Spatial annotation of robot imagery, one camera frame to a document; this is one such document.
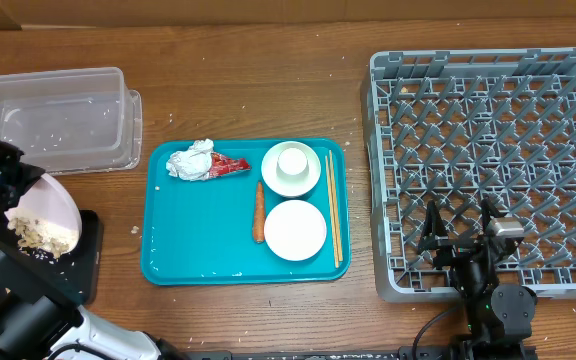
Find red snack wrapper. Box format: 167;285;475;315
208;152;251;179

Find left wooden chopstick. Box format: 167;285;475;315
325;155;339;268

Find black waste tray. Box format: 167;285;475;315
0;210;104;304

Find white paper napkin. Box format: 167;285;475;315
166;139;214;181

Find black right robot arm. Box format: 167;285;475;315
418;198;538;359

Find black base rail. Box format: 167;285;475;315
182;346;539;360

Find orange carrot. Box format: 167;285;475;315
252;181;266;243

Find large pink plate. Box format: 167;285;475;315
5;174;82;236

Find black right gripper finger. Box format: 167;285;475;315
419;200;446;250
480;197;502;223

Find white upside-down cup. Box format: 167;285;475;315
278;147;308;177

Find brown cardboard backdrop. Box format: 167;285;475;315
0;0;576;30

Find clear plastic bin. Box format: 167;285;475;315
0;67;143;175

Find grey plastic dish rack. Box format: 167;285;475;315
361;48;576;302

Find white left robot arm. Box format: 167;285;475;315
0;140;187;360

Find rice and peanut scraps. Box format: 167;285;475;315
7;215;80;259

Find pale green bowl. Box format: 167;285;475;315
261;141;322;198

